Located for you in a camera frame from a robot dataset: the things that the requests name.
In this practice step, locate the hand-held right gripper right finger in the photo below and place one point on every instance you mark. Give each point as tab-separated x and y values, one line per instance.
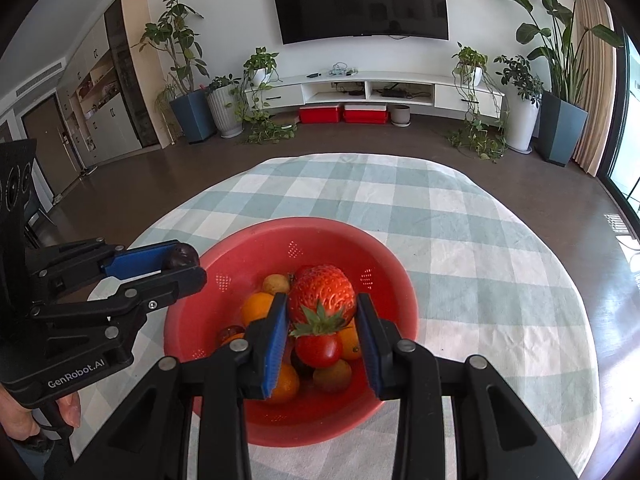
369	350

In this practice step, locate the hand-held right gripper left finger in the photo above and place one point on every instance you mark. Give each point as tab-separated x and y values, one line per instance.
274	350

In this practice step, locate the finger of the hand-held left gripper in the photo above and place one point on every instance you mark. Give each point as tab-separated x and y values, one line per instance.
145	259
165	285

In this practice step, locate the orange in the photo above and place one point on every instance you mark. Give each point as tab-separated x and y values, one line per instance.
257	308
350	342
286	385

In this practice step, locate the dark purple plum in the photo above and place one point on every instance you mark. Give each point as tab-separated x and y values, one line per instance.
181	256

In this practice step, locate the red cherry tomato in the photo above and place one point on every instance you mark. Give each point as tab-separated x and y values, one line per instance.
318	350

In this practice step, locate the red grape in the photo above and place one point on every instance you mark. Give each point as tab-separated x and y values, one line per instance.
227	331

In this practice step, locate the red strawberry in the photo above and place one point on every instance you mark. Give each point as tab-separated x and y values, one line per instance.
320	292

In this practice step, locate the red plastic colander bowl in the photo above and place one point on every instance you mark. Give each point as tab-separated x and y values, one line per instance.
240	260

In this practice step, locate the person's left hand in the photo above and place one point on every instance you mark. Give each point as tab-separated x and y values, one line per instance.
15	417

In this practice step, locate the green white checked tablecloth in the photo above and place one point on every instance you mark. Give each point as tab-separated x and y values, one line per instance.
450	260

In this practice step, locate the brown entrance door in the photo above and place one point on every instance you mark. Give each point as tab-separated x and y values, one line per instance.
45	150

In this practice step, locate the tall tree in blue-grey pot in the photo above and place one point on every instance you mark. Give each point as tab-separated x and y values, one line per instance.
192	115

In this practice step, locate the plant in white ribbed pot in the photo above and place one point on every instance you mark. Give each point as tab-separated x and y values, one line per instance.
225	112

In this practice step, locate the ceiling air vent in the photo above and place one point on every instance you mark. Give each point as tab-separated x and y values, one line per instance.
40	80

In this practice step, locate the trailing pothos in white pot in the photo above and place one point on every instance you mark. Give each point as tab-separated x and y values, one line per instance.
260	72

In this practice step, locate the red storage box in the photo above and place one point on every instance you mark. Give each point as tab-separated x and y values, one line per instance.
320	115
366	114

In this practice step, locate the small grey empty pot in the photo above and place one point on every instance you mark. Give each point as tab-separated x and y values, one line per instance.
400	116

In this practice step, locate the black set-top box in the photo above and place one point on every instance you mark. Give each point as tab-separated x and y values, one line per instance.
394	93

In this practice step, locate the white television console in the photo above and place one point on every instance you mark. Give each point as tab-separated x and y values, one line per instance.
460	95

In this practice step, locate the plant in tall white pot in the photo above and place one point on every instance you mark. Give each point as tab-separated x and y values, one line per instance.
520	125

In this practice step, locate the white floor vent grille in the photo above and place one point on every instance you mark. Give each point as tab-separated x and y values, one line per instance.
616	223

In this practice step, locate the large-leaf plant in blue-grey pot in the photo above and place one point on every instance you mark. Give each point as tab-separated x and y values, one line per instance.
560	130

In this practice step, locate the trailing vine plant on console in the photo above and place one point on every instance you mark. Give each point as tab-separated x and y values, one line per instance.
472	65

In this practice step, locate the beige curtain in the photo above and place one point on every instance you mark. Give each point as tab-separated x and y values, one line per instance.
597	100

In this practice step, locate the white wall cabinet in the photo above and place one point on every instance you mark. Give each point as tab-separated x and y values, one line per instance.
107	125

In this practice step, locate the dark tall wall panel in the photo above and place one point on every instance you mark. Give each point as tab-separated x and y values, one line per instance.
132	85

